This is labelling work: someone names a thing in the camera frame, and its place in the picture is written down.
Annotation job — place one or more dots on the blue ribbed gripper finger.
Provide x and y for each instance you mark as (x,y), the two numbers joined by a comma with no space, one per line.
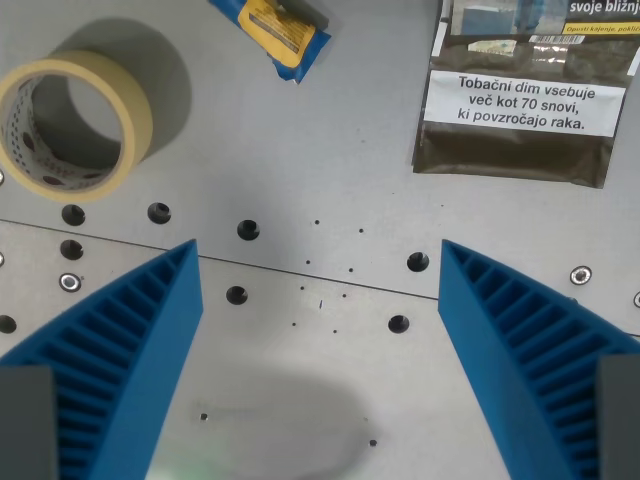
(505,345)
(135,360)

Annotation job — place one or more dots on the blue and yellow snack bag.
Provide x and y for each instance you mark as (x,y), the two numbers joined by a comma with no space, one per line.
(280,35)

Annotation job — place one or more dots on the silver socket head screw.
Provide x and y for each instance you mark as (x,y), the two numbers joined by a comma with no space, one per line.
(69,281)
(581,275)

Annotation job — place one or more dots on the beige masking tape roll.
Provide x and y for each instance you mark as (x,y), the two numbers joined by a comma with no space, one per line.
(65,125)

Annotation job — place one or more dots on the brown tobacco pouch with warning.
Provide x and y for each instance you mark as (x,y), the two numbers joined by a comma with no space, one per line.
(525,95)

